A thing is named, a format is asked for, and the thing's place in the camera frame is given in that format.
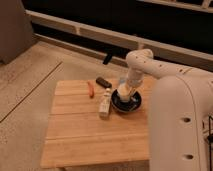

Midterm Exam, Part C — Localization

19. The cream ceramic cup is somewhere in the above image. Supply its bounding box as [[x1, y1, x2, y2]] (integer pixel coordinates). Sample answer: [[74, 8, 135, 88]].
[[117, 83, 131, 102]]

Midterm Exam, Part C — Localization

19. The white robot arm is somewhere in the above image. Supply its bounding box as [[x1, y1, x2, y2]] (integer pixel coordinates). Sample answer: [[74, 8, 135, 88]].
[[126, 49, 213, 171]]

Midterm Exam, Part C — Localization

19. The dark ceramic bowl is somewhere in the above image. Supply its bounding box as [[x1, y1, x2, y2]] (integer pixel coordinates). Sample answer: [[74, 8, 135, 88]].
[[111, 90, 142, 113]]

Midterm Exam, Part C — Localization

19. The black rectangular block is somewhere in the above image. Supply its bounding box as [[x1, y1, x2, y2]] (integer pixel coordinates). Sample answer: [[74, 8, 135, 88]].
[[96, 77, 112, 88]]

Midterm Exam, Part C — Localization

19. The small white bottle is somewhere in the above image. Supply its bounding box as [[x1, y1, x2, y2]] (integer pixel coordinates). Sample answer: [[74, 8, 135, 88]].
[[99, 88, 111, 117]]

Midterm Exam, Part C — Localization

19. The wooden board table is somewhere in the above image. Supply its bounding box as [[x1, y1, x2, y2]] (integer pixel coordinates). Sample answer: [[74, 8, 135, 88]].
[[41, 76, 155, 168]]

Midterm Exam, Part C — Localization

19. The grey cabinet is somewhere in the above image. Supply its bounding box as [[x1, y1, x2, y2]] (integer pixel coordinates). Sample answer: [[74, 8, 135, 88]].
[[0, 0, 36, 64]]

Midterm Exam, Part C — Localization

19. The black bracket on rail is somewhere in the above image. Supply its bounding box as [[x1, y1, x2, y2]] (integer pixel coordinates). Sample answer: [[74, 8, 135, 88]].
[[103, 53, 113, 65]]

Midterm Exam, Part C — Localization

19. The white shelf rail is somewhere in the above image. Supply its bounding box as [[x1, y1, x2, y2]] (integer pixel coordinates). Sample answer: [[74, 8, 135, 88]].
[[26, 10, 213, 71]]

